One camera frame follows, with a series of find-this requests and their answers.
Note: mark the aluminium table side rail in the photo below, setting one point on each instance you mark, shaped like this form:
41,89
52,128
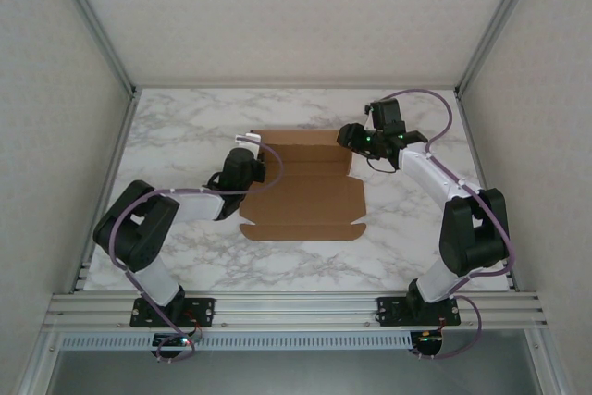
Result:
475,136
107,182

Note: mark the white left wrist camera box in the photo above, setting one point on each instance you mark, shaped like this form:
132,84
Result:
247,138

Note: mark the aluminium lower frame post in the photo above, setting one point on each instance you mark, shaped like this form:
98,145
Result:
550,367
39,367

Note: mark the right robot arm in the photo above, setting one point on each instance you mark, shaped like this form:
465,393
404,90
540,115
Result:
472,233

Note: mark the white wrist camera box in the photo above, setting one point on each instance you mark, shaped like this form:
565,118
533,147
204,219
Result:
368,118
247,138

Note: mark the brown cardboard box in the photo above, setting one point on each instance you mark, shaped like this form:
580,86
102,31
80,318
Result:
300,201

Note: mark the aluminium table end rail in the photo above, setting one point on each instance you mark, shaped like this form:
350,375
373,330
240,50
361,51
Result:
296,86

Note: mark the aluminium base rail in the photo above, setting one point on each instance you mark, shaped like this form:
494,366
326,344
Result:
296,312

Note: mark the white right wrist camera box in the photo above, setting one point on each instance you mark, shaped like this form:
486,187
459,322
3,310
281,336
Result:
368,118

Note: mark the aluminium frame corner post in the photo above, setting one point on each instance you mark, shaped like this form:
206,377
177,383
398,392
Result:
498,20
94,20

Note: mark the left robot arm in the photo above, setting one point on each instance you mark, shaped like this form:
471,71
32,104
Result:
139,228

